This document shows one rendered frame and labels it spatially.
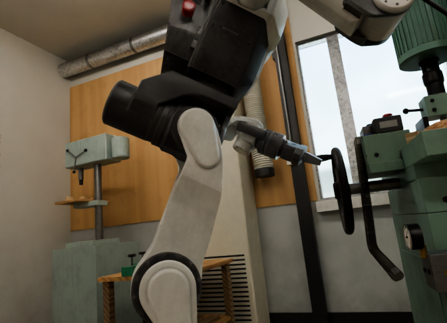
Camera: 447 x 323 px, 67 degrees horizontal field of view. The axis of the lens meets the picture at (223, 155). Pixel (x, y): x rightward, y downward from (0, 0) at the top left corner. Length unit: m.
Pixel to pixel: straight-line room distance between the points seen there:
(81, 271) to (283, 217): 1.52
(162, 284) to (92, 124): 3.15
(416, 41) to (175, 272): 1.00
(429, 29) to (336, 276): 1.81
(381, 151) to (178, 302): 0.74
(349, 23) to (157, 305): 0.66
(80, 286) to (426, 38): 2.49
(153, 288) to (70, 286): 2.16
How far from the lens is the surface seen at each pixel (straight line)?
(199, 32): 0.85
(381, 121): 1.15
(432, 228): 1.01
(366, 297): 2.65
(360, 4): 0.75
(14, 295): 3.43
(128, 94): 0.81
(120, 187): 3.38
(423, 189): 1.01
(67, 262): 2.86
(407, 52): 1.29
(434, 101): 1.26
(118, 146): 2.82
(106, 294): 2.18
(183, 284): 0.71
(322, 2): 0.78
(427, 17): 1.32
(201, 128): 0.76
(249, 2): 0.88
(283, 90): 2.73
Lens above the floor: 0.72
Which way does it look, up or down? 12 degrees up
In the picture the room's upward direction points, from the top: 6 degrees counter-clockwise
